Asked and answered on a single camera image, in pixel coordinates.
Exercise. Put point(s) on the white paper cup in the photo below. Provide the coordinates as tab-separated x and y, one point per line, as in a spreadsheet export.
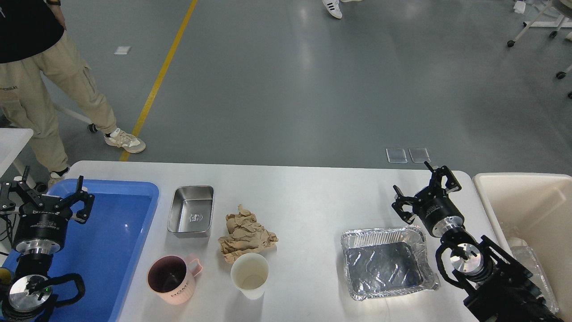
249	274

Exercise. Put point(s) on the clear floor plate left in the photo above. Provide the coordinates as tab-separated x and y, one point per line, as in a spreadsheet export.
396	155

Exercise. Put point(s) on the crumpled brown paper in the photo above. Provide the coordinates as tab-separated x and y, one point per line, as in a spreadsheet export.
244	235

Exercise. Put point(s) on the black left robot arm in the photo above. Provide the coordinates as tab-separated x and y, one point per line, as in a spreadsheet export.
31	293

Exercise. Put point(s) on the stainless steel rectangular container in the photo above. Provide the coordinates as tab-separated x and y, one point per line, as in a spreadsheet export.
191	212

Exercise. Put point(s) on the blue plastic tray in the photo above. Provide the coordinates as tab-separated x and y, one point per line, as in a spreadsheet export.
105	250

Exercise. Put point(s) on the white side table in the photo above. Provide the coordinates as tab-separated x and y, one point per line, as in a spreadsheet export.
12	141

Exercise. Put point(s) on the clear floor plate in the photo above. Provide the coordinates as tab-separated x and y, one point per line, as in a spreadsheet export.
396	155
419	155

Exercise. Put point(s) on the clear floor plate right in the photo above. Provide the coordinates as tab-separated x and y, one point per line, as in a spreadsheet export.
419	155

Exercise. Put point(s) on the person with white sneakers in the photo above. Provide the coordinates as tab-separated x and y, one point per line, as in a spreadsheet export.
333	7

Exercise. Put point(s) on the person in khaki trousers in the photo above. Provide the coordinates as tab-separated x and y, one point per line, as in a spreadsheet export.
35	44

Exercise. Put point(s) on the aluminium foil tray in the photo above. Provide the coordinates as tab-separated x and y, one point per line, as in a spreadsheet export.
387	262

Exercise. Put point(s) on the pink HOME mug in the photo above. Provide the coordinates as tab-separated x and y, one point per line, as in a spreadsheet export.
173	278

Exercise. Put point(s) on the white wheeled stand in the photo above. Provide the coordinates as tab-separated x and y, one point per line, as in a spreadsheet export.
562	10

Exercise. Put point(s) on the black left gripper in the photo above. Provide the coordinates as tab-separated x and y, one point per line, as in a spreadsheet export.
42	221

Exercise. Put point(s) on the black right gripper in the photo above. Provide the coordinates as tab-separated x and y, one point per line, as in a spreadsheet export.
433	206

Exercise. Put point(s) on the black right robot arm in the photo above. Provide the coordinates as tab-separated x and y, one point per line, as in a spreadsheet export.
499	288

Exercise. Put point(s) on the beige plastic bin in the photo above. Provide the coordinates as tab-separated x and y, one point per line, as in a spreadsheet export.
536	208

